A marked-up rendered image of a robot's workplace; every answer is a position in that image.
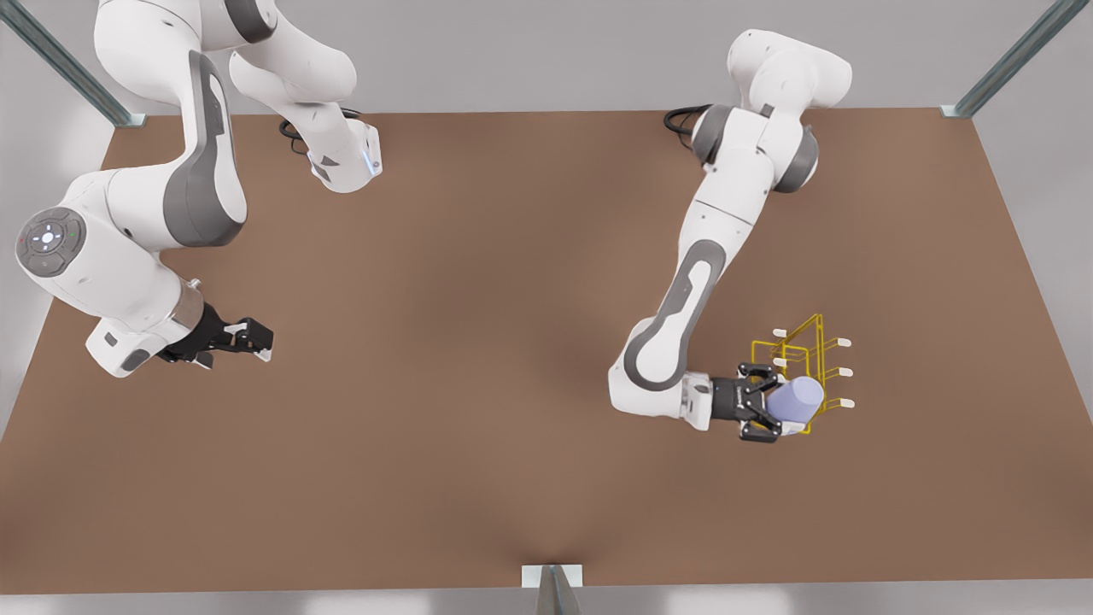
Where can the lavender cup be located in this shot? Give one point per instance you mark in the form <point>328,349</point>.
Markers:
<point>797,401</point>

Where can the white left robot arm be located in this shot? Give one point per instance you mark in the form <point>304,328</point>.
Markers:
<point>683,325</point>

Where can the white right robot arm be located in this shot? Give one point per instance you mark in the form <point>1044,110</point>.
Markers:
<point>128,222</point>

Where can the silver frame post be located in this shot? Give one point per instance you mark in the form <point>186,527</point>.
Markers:
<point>555,589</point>
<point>1016,55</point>
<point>60,60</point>

